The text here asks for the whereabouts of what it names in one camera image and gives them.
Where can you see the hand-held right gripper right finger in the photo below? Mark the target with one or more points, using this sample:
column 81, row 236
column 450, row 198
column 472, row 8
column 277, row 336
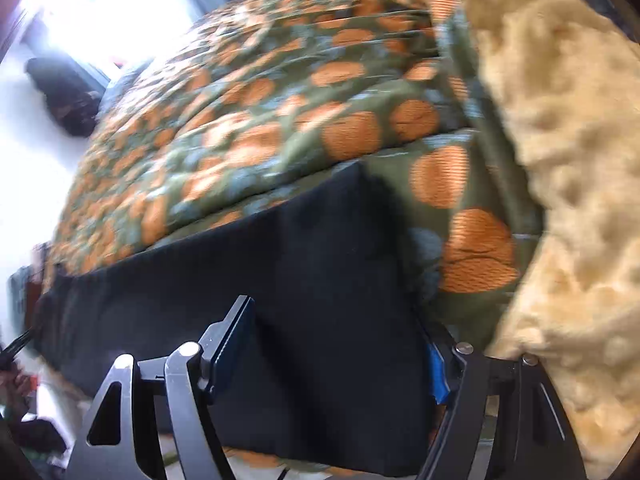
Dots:
column 437, row 371

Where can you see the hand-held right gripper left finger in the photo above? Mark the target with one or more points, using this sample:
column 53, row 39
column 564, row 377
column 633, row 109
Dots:
column 232, row 341

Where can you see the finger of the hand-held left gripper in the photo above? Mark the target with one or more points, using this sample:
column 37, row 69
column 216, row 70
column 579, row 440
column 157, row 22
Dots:
column 17, row 343

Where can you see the black pants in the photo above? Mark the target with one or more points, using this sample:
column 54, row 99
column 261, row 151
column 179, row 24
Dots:
column 310, row 310

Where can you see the orange print green quilt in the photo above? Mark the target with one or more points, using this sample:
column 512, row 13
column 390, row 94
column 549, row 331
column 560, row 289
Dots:
column 300, row 110

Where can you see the yellow fleece blanket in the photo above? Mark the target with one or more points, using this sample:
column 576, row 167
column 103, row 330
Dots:
column 575, row 160

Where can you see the dark hanging coats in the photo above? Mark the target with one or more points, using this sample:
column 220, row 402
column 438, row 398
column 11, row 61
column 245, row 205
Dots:
column 65, row 95

